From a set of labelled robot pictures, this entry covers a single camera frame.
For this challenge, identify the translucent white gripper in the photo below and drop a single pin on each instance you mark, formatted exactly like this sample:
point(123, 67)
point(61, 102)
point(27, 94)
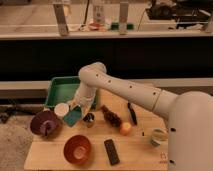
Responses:
point(82, 102)

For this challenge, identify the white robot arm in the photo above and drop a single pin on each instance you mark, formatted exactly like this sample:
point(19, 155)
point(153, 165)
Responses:
point(189, 115)

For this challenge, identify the purple bowl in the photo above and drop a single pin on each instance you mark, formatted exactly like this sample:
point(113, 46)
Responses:
point(44, 123)

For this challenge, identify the red bowl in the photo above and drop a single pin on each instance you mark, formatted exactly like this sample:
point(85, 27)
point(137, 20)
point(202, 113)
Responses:
point(77, 150)

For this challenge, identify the small metal cup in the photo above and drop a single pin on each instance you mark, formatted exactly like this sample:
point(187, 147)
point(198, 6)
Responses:
point(89, 119)

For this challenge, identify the green plastic tray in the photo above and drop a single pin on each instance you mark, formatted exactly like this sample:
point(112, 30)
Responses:
point(61, 90)

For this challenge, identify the white paper cup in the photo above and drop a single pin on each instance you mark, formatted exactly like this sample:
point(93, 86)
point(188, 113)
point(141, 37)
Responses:
point(61, 109)

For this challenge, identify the black dish brush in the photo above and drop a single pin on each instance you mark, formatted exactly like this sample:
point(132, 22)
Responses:
point(132, 112)

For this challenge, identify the orange fruit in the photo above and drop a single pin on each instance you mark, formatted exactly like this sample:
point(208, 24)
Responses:
point(125, 128)

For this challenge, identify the black remote control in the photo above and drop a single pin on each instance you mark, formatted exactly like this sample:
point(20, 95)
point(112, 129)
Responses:
point(111, 152)

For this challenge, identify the green item on shelf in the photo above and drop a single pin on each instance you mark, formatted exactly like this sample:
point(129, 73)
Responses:
point(117, 26)

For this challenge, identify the white bottle on shelf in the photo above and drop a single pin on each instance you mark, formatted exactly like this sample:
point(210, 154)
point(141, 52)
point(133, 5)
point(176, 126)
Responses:
point(98, 14)

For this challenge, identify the black device on shelf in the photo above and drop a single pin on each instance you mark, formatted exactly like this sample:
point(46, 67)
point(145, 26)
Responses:
point(184, 12)

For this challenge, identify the left metal post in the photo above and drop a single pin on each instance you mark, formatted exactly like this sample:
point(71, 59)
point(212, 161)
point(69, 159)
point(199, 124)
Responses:
point(60, 18)

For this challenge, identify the metal post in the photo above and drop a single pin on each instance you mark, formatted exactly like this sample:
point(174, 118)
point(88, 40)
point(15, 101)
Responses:
point(123, 16)
point(60, 18)

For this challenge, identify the right metal post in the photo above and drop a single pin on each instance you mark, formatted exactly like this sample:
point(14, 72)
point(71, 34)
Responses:
point(123, 16)

